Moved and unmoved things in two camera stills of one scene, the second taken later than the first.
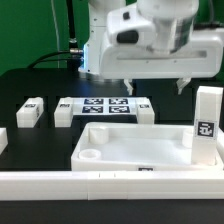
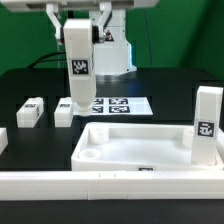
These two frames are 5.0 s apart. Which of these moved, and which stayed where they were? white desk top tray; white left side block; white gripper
Moved: white gripper
Stayed: white left side block; white desk top tray
